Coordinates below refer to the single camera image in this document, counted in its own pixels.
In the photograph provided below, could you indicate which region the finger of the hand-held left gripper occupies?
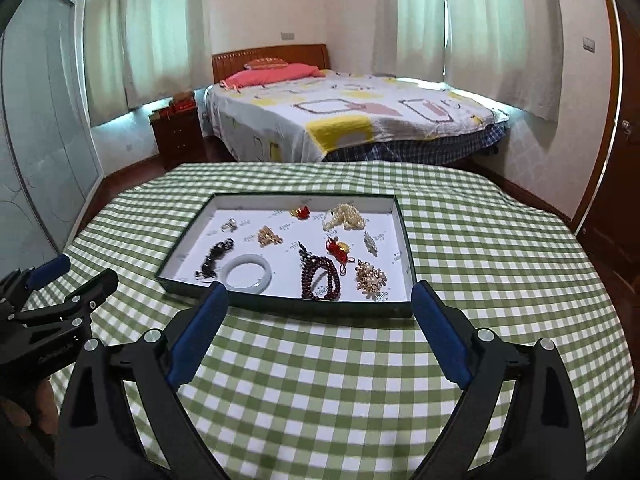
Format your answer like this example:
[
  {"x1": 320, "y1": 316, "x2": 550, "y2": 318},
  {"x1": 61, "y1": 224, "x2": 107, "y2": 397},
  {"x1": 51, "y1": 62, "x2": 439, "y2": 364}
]
[
  {"x1": 14, "y1": 268, "x2": 120, "y2": 342},
  {"x1": 0, "y1": 253, "x2": 72, "y2": 307}
]

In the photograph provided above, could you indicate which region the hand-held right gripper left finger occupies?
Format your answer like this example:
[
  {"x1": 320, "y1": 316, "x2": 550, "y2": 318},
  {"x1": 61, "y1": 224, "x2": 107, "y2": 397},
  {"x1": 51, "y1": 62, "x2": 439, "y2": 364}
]
[{"x1": 52, "y1": 280, "x2": 230, "y2": 480}]

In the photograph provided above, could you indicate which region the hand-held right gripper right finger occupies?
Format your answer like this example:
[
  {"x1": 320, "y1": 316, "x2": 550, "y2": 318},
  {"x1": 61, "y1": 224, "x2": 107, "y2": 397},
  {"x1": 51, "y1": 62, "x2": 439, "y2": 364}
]
[{"x1": 410, "y1": 279, "x2": 589, "y2": 480}]

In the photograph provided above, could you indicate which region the black bead bracelet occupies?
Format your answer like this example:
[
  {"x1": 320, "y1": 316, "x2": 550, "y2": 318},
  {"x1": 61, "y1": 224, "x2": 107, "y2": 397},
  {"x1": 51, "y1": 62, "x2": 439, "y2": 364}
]
[{"x1": 193, "y1": 237, "x2": 236, "y2": 281}]

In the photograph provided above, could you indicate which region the dark green tray box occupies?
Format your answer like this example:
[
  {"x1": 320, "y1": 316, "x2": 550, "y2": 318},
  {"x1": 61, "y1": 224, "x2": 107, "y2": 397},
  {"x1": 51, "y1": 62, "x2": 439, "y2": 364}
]
[{"x1": 156, "y1": 192, "x2": 419, "y2": 320}]

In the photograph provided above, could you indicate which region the dark red bead bracelet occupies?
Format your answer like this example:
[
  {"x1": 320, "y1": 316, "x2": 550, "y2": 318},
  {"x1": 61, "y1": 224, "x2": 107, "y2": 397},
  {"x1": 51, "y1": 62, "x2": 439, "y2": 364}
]
[{"x1": 297, "y1": 241, "x2": 342, "y2": 303}]

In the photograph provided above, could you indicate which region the rose gold chain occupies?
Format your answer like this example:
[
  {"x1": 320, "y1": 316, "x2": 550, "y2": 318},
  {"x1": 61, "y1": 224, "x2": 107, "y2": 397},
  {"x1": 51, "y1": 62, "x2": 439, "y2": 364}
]
[{"x1": 256, "y1": 224, "x2": 285, "y2": 250}]

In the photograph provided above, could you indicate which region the red knot ornament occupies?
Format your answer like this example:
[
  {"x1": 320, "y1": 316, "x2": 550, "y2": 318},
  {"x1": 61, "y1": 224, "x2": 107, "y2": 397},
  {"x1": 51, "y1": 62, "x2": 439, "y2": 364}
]
[{"x1": 324, "y1": 236, "x2": 357, "y2": 277}]

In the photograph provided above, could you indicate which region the pearl necklace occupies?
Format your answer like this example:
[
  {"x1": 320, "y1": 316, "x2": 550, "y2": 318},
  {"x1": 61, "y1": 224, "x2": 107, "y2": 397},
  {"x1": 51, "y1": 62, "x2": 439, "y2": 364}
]
[{"x1": 322, "y1": 202, "x2": 370, "y2": 234}]

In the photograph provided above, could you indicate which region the person's left hand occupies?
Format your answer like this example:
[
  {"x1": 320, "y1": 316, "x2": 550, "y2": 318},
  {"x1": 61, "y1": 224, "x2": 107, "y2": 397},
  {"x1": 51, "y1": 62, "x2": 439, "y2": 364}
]
[{"x1": 0, "y1": 379, "x2": 57, "y2": 434}]

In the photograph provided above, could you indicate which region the white jade bangle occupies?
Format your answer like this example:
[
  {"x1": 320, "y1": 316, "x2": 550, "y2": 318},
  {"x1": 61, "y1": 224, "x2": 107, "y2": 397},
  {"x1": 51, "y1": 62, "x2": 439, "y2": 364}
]
[{"x1": 222, "y1": 254, "x2": 275, "y2": 294}]

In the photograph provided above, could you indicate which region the gold flower brooch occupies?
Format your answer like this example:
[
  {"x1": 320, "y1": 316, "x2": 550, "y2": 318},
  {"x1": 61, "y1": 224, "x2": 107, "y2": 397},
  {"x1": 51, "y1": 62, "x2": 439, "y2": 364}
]
[{"x1": 353, "y1": 258, "x2": 389, "y2": 299}]

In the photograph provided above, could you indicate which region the glass sliding wardrobe door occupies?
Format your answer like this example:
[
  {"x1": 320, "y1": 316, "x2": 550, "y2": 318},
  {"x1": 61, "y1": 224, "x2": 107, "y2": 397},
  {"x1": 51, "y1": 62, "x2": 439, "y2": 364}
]
[{"x1": 0, "y1": 0, "x2": 106, "y2": 282}]

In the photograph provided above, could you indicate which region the dark wooden nightstand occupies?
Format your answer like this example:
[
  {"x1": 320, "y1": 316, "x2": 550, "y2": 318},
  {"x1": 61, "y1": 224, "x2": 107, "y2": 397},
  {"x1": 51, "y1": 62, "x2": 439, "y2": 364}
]
[{"x1": 149, "y1": 107, "x2": 206, "y2": 171}]

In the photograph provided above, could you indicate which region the blue plaid bed sheet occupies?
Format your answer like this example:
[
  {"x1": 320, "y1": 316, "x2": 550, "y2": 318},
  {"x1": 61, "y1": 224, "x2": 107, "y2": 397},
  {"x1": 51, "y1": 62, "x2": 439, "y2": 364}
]
[{"x1": 325, "y1": 122, "x2": 511, "y2": 166}]

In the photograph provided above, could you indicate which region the red box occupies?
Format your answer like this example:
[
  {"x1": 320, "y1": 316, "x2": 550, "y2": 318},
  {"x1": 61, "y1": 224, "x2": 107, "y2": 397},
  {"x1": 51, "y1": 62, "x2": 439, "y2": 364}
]
[{"x1": 167, "y1": 92, "x2": 196, "y2": 115}]

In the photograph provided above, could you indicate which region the white curtain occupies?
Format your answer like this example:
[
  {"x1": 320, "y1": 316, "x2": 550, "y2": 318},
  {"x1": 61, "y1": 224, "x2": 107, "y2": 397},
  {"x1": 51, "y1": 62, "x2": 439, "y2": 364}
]
[
  {"x1": 442, "y1": 0, "x2": 564, "y2": 121},
  {"x1": 392, "y1": 0, "x2": 449, "y2": 84},
  {"x1": 122, "y1": 0, "x2": 214, "y2": 111},
  {"x1": 82, "y1": 0, "x2": 131, "y2": 126}
]

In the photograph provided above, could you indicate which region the brown wooden door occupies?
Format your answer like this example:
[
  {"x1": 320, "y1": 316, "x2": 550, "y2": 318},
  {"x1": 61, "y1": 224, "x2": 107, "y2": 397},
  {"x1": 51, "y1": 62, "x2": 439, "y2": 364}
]
[{"x1": 569, "y1": 0, "x2": 640, "y2": 322}]

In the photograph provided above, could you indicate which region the bed with patterned cover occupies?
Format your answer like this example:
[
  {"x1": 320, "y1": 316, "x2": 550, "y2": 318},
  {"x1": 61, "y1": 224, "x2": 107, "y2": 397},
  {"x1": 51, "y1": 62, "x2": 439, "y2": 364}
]
[{"x1": 204, "y1": 72, "x2": 501, "y2": 164}]

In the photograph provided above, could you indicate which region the pink pillow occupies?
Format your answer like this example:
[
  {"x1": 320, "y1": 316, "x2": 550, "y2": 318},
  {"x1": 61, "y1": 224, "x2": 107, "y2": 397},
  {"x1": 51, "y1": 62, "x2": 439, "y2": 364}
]
[{"x1": 219, "y1": 62, "x2": 324, "y2": 91}]

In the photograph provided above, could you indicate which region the wooden headboard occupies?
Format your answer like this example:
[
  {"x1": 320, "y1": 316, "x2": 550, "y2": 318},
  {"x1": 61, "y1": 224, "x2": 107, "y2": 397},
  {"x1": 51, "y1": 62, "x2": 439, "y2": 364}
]
[{"x1": 210, "y1": 43, "x2": 332, "y2": 84}]

